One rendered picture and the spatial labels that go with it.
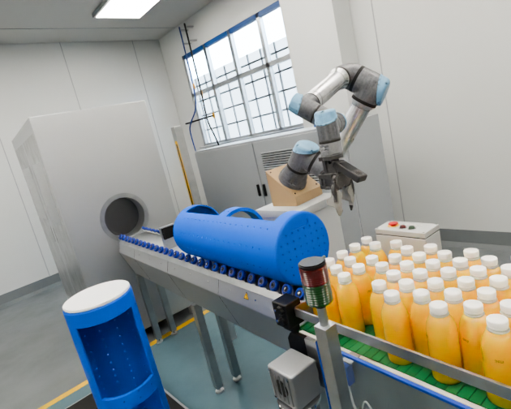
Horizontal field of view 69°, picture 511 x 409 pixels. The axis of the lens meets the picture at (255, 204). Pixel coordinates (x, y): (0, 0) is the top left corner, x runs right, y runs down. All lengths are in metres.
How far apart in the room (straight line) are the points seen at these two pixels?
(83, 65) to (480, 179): 5.59
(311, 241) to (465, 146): 2.71
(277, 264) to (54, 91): 5.48
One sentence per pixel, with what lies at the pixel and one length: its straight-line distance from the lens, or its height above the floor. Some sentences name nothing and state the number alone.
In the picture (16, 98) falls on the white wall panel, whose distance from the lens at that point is 6.33.
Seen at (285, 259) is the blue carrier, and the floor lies 1.09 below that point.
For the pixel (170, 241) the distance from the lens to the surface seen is 2.54.
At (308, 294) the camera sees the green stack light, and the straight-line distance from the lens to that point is 0.87.
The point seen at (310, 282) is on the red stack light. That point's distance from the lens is 0.85.
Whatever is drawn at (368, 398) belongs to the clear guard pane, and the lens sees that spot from 1.13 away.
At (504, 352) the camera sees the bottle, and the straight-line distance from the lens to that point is 0.94.
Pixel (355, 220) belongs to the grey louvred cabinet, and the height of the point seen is 0.67.
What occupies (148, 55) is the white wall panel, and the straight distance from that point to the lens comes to 7.17.
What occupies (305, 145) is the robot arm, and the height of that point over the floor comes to 1.43.
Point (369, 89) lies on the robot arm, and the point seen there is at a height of 1.62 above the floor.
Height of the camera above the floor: 1.58
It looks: 12 degrees down
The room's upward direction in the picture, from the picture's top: 13 degrees counter-clockwise
